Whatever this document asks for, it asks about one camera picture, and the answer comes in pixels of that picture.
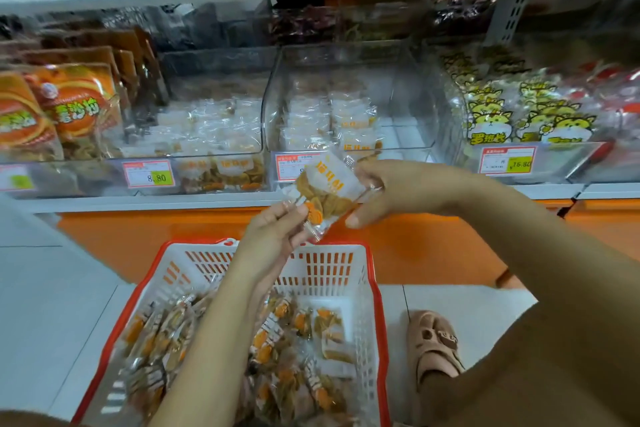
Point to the person's right hand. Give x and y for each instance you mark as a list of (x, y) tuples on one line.
[(415, 187)]

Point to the white red-rimmed shopping basket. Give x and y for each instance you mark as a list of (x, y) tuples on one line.
[(340, 272)]

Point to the small brown snack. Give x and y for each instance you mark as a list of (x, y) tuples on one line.
[(325, 191)]

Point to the orange shelf base panel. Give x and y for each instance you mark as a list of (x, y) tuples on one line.
[(430, 247)]

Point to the person's right forearm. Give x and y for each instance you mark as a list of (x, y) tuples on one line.
[(560, 251)]

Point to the clear plastic bin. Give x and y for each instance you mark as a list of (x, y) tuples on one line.
[(410, 81), (445, 166), (220, 66), (90, 181), (625, 161)]

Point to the person's left hand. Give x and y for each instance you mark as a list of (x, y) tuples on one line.
[(265, 241)]

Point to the pile of small brown snacks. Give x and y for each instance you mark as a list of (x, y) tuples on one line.
[(300, 362)]

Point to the stack of orange packets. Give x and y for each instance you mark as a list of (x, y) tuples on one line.
[(70, 106)]

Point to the person's right leg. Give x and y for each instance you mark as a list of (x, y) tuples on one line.
[(560, 382)]

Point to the pink clog sandal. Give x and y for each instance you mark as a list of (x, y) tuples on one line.
[(432, 347)]

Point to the person's left forearm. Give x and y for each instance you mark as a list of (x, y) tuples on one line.
[(210, 362)]

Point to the yellow hamster snack packets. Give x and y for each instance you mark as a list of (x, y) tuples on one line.
[(510, 106)]

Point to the white yellow price tag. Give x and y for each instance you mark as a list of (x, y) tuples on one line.
[(290, 166), (148, 173), (15, 177), (507, 159)]

